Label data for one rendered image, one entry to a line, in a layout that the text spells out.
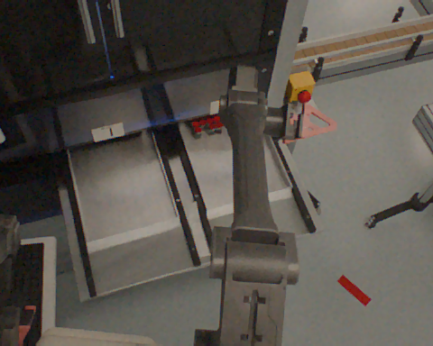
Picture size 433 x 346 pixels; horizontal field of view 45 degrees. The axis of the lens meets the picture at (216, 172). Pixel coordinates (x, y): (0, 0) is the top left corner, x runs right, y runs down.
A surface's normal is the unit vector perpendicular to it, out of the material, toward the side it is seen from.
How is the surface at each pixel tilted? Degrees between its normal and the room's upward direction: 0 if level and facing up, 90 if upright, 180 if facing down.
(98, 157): 0
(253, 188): 22
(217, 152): 0
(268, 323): 27
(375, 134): 0
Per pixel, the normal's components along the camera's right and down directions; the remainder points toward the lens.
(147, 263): 0.04, -0.49
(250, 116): 0.11, -0.77
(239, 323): 0.06, -0.04
